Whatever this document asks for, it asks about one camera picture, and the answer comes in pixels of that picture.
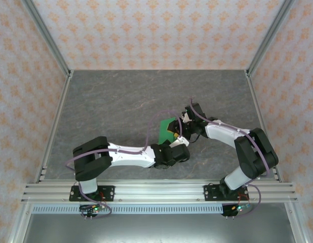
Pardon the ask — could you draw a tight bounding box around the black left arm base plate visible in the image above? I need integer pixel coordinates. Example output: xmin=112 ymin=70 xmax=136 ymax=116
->
xmin=69 ymin=185 xmax=115 ymax=203

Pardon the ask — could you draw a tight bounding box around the aluminium table side rail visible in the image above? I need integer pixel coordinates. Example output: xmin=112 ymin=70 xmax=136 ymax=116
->
xmin=33 ymin=70 xmax=74 ymax=183
xmin=244 ymin=70 xmax=284 ymax=183

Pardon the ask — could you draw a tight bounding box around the aluminium mounting beam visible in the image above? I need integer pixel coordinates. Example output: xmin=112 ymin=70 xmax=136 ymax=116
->
xmin=21 ymin=180 xmax=298 ymax=203

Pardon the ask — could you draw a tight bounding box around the green and yellow paper sheet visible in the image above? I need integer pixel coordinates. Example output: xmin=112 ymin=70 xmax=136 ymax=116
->
xmin=158 ymin=117 xmax=182 ymax=145

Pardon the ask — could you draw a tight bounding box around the aluminium frame post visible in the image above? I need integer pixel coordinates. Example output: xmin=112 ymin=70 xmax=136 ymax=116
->
xmin=245 ymin=0 xmax=296 ymax=76
xmin=21 ymin=0 xmax=72 ymax=78

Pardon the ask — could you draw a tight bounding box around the controller board with leds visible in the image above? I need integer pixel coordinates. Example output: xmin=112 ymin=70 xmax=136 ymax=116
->
xmin=79 ymin=204 xmax=106 ymax=214
xmin=229 ymin=203 xmax=251 ymax=214

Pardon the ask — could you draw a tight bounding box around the grey metal lower panel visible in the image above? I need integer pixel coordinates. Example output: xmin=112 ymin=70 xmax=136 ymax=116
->
xmin=21 ymin=214 xmax=296 ymax=243

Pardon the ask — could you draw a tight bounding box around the left controller board with LEDs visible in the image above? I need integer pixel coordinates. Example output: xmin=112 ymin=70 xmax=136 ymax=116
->
xmin=79 ymin=204 xmax=106 ymax=214

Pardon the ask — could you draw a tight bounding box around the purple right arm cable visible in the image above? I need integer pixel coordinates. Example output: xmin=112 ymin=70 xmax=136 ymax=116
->
xmin=188 ymin=96 xmax=272 ymax=219

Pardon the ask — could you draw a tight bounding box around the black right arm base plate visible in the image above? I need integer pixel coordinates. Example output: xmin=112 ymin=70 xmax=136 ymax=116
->
xmin=203 ymin=184 xmax=249 ymax=203

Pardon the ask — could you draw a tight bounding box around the right controller board with LEDs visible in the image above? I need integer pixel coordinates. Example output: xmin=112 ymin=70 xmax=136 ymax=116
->
xmin=229 ymin=203 xmax=251 ymax=214

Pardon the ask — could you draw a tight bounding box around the slotted grey cable duct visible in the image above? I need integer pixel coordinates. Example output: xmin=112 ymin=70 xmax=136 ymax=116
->
xmin=31 ymin=204 xmax=251 ymax=215

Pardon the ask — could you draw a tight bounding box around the aluminium lower frame leg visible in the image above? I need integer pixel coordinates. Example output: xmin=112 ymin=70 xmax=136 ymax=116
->
xmin=283 ymin=202 xmax=307 ymax=243
xmin=7 ymin=202 xmax=33 ymax=243

